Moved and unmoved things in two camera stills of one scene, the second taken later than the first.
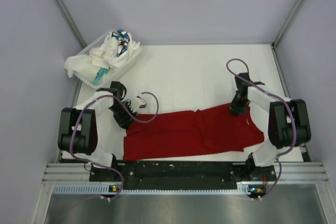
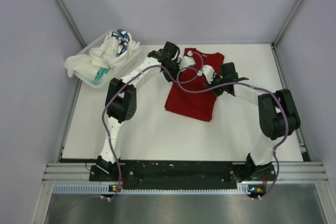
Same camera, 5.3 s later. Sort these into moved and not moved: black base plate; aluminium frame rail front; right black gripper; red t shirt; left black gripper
Moved: right black gripper; red t shirt; left black gripper
Not moved: black base plate; aluminium frame rail front
